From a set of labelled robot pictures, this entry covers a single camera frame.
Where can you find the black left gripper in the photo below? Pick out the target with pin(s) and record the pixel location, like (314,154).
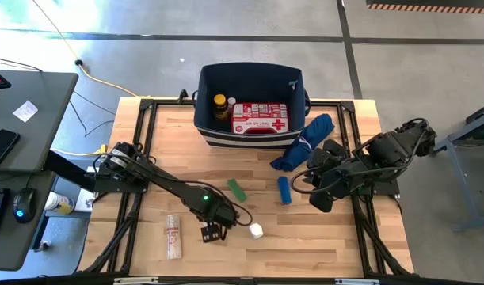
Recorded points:
(222,215)

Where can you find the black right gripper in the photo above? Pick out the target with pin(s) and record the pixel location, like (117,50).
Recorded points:
(336,178)

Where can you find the red first aid kit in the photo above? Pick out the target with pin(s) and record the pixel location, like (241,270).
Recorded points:
(259,118)

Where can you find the small white pill bottle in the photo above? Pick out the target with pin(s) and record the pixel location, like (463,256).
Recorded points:
(231,101)

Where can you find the brown bottle with yellow lid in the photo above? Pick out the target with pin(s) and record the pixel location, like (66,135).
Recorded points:
(220,99)

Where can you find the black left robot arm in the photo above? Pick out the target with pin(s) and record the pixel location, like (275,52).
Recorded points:
(166,184)

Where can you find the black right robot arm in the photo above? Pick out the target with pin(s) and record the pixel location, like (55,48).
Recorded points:
(388,148)

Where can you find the navy white striped fabric basket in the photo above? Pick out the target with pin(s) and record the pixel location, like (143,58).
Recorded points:
(249,79)

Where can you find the white melatonin pill bottle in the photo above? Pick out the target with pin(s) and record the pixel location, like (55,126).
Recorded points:
(256,230)

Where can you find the blue folded cloth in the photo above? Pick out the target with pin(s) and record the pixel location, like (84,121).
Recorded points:
(305,142)

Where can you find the blue bandage roll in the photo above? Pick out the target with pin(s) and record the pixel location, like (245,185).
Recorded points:
(284,190)

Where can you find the clear plastic bandage package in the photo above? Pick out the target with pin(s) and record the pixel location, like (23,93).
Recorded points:
(173,237)

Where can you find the small teal tag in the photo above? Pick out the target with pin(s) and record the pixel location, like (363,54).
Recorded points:
(293,84)

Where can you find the white box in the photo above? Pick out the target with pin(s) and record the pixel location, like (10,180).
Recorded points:
(85,202)

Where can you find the yellow power plug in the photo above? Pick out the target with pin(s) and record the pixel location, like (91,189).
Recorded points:
(101,149)

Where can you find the blue grey metal cart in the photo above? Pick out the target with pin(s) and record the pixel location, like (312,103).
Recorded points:
(463,134)

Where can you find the white cup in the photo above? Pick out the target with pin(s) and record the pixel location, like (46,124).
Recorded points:
(61,204)

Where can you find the black computer mouse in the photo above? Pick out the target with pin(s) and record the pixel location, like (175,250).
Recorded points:
(24,204)

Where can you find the grey office desk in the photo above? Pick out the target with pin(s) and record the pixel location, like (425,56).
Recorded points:
(39,130)

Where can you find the black floor plug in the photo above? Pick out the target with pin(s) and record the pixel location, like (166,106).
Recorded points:
(78,62)

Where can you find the white paper note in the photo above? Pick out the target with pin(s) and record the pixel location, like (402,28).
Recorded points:
(25,111)

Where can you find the black smartphone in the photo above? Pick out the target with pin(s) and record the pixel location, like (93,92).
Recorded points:
(2,148)

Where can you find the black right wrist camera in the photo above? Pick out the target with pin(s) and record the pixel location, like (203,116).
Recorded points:
(320,158)

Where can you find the black aluminium table frame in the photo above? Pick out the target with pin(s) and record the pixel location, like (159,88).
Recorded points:
(166,102)

